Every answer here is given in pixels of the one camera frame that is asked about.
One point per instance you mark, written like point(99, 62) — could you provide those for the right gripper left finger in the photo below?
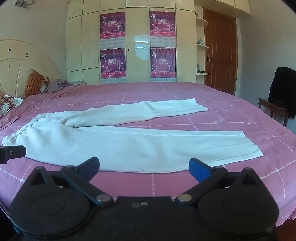
point(78, 179)

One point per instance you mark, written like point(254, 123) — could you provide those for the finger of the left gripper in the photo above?
point(11, 152)

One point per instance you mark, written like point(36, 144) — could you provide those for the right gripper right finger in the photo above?
point(207, 177)

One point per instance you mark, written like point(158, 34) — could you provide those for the white pants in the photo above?
point(72, 137)

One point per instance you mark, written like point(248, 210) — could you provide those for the white patterned pillow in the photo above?
point(8, 102)

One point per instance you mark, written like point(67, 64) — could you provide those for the grey crumpled cloth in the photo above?
point(59, 84)

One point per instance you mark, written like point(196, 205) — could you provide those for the cream headboard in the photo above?
point(18, 58)

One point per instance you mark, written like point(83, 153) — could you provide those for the wooden chair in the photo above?
point(275, 110)

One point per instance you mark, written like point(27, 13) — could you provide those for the black garment on chair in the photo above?
point(282, 90)

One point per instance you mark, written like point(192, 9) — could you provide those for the lower left pink poster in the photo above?
point(113, 64)

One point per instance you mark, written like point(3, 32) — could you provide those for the pink poster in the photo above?
point(163, 62)
point(162, 24)
point(113, 64)
point(112, 25)

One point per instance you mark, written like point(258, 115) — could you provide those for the lower right pink poster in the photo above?
point(163, 62)

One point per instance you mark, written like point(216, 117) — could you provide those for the cream wardrobe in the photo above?
point(83, 44)

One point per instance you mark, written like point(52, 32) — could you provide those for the brown wooden door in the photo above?
point(221, 56)

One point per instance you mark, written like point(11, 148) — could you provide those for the cream corner shelves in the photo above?
point(202, 47)

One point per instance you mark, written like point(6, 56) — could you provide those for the upper left pink poster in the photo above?
point(112, 25)

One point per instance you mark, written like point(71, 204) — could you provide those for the upper right pink poster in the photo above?
point(162, 24)

